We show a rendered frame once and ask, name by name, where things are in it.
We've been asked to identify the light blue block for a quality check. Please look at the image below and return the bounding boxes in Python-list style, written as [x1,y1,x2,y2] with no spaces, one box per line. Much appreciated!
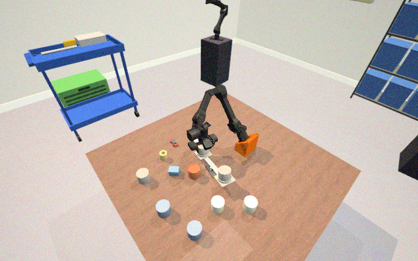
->
[168,166,180,176]

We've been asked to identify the orange cylinder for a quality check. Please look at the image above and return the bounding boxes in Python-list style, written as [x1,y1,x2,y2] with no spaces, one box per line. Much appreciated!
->
[188,164,200,180]

